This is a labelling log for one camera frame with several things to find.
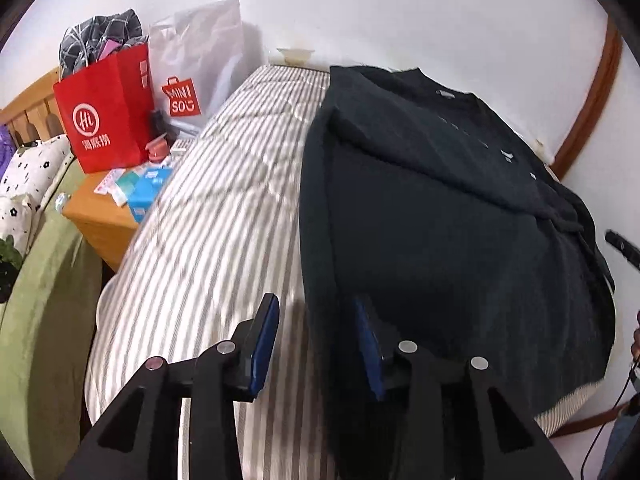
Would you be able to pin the purple cloth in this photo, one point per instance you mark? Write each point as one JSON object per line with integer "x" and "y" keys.
{"x": 6, "y": 150}

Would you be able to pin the wooden headboard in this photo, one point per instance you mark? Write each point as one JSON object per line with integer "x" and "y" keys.
{"x": 35, "y": 105}

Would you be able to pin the striped mattress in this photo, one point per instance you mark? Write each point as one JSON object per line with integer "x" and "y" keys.
{"x": 215, "y": 220}

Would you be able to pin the white floral pillow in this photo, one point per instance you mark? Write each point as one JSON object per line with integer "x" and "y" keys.
{"x": 35, "y": 165}

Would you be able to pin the teal box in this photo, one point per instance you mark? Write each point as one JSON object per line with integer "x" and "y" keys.
{"x": 127, "y": 185}

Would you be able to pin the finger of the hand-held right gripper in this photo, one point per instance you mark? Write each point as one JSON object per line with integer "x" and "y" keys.
{"x": 622, "y": 247}

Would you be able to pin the person's right forearm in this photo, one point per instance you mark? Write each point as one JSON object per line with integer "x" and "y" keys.
{"x": 622, "y": 445}

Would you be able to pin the pink packet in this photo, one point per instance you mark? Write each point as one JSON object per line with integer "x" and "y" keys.
{"x": 110, "y": 50}

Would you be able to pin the rolled patterned wallpaper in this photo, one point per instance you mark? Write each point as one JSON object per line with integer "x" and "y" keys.
{"x": 296, "y": 55}

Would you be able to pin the red paper bag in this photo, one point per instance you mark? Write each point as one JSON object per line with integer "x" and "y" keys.
{"x": 105, "y": 110}

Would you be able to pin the green blanket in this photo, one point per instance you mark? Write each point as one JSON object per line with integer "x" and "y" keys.
{"x": 45, "y": 320}

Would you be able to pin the red tape dispenser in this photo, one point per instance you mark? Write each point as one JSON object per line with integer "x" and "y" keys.
{"x": 157, "y": 150}

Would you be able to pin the wooden nightstand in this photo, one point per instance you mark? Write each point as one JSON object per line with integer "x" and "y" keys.
{"x": 95, "y": 215}

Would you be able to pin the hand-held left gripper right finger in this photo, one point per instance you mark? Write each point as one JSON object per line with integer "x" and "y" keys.
{"x": 369, "y": 355}

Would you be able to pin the brown wooden door frame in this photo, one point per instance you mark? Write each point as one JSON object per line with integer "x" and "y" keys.
{"x": 600, "y": 90}

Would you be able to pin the black sweater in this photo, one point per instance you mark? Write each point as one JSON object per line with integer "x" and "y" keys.
{"x": 450, "y": 240}

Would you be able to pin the white and red packet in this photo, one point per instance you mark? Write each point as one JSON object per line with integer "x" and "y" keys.
{"x": 107, "y": 182}

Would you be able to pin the blue box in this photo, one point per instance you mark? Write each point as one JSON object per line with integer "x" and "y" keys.
{"x": 147, "y": 195}

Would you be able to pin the white Miniso plastic bag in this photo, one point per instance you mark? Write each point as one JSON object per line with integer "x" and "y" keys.
{"x": 200, "y": 50}

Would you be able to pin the grey plaid cloth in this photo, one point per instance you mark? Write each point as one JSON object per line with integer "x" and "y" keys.
{"x": 95, "y": 35}

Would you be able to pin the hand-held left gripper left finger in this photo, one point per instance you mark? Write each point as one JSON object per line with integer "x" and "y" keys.
{"x": 264, "y": 350}

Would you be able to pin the small black device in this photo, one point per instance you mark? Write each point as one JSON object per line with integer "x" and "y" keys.
{"x": 157, "y": 122}

